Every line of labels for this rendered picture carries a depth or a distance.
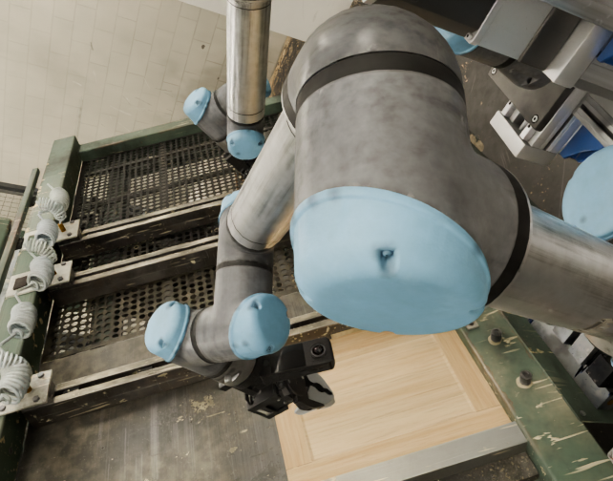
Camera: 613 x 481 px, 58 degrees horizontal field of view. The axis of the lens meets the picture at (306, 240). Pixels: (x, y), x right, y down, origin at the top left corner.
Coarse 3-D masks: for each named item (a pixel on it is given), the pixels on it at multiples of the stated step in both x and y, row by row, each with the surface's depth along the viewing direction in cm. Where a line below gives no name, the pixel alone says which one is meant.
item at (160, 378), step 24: (312, 312) 144; (288, 336) 139; (312, 336) 141; (0, 360) 127; (144, 360) 141; (48, 384) 135; (72, 384) 138; (96, 384) 139; (120, 384) 136; (144, 384) 138; (168, 384) 140; (0, 408) 130; (24, 408) 131; (48, 408) 135; (72, 408) 137; (96, 408) 139
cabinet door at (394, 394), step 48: (384, 336) 141; (432, 336) 139; (336, 384) 132; (384, 384) 130; (432, 384) 128; (480, 384) 126; (288, 432) 124; (336, 432) 122; (384, 432) 120; (432, 432) 118; (288, 480) 115
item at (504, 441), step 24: (480, 432) 114; (504, 432) 113; (408, 456) 113; (432, 456) 112; (456, 456) 111; (480, 456) 110; (504, 456) 113; (336, 480) 111; (360, 480) 110; (384, 480) 110; (408, 480) 110; (432, 480) 112
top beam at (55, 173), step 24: (72, 144) 244; (48, 168) 229; (72, 168) 234; (48, 192) 213; (72, 192) 225; (48, 216) 199; (24, 264) 178; (0, 312) 161; (48, 312) 170; (0, 336) 153; (0, 432) 127; (24, 432) 137; (0, 456) 124; (0, 480) 122
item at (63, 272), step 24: (216, 240) 177; (288, 240) 179; (72, 264) 173; (120, 264) 174; (144, 264) 172; (168, 264) 174; (192, 264) 176; (48, 288) 169; (72, 288) 171; (96, 288) 173; (120, 288) 175
